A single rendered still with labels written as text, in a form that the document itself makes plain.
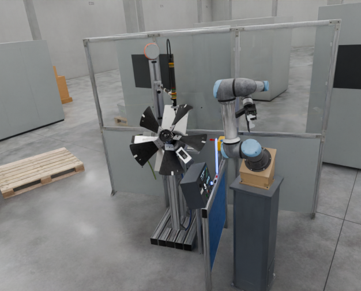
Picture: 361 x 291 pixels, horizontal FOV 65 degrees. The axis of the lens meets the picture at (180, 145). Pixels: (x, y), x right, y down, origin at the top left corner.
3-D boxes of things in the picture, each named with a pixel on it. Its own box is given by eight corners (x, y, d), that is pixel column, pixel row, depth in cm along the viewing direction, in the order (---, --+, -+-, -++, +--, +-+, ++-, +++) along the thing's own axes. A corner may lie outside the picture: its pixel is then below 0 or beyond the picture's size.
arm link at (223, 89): (241, 161, 188) (233, 79, 170) (220, 160, 196) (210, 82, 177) (246, 154, 198) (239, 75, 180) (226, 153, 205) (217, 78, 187)
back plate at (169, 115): (141, 169, 278) (140, 169, 277) (153, 105, 296) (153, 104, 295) (194, 174, 262) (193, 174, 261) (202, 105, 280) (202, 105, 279)
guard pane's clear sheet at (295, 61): (103, 126, 361) (87, 41, 322) (320, 133, 283) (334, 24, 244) (102, 126, 360) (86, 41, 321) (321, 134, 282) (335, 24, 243)
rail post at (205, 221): (207, 289, 243) (203, 214, 213) (211, 290, 242) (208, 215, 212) (206, 293, 239) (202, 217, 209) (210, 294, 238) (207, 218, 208)
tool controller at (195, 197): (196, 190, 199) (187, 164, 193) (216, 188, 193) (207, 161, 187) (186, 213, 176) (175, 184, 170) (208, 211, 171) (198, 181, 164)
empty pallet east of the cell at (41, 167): (66, 153, 545) (64, 147, 540) (85, 170, 472) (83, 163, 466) (-5, 175, 479) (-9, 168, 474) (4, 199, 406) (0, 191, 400)
